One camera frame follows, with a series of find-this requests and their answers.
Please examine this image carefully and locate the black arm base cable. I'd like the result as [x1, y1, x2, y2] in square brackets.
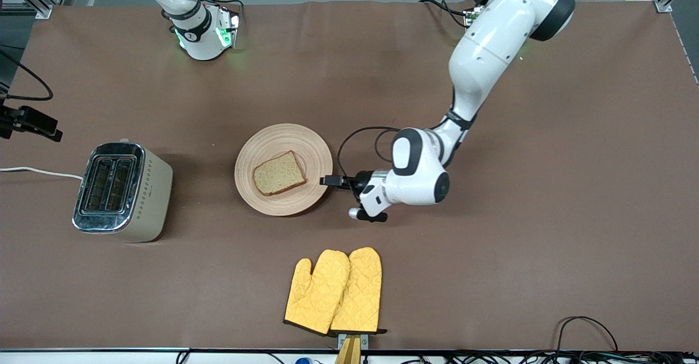
[418, 0, 471, 28]

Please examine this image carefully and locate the yellow quilted oven mitt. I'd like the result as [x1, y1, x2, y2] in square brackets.
[329, 247, 383, 335]
[283, 250, 351, 336]

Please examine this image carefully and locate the brown toast slice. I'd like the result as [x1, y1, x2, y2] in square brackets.
[253, 150, 307, 196]

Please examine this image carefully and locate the looped black cable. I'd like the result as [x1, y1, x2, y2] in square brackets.
[556, 315, 619, 355]

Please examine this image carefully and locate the round wooden plate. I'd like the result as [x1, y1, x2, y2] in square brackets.
[234, 123, 334, 217]

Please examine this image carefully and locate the chrome beige toaster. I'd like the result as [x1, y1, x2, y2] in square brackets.
[72, 140, 174, 243]

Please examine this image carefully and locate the wooden hook with metal bracket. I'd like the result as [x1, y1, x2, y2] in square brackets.
[335, 332, 370, 364]

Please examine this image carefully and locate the black cable at clamp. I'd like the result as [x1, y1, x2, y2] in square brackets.
[0, 49, 54, 102]

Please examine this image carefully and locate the black cable bundle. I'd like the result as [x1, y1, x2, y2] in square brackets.
[404, 351, 694, 364]

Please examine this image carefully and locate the white toaster power cord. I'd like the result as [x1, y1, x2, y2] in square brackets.
[0, 166, 84, 181]

